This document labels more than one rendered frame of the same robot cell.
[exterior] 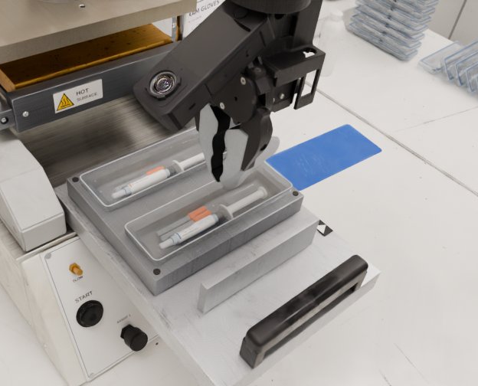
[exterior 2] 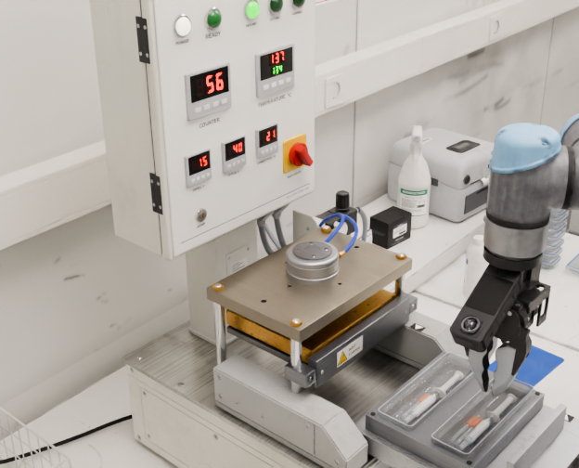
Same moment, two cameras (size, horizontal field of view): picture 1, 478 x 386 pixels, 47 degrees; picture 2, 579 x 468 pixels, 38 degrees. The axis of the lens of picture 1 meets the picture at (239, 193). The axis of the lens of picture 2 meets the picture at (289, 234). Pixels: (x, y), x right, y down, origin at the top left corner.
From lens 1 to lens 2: 67 cm
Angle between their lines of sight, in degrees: 18
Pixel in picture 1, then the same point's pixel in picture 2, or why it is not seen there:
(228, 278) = (523, 455)
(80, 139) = (332, 391)
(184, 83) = (483, 321)
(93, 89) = (357, 344)
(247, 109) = (515, 331)
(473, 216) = not seen: outside the picture
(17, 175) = (331, 418)
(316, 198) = not seen: hidden behind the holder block
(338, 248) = not seen: outside the picture
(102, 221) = (409, 438)
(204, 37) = (483, 291)
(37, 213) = (353, 445)
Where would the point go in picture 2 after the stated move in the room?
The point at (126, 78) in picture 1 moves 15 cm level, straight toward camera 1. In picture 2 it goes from (375, 331) to (418, 390)
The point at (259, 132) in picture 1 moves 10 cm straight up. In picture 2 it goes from (525, 344) to (534, 275)
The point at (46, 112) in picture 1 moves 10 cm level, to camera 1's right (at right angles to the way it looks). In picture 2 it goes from (331, 369) to (403, 367)
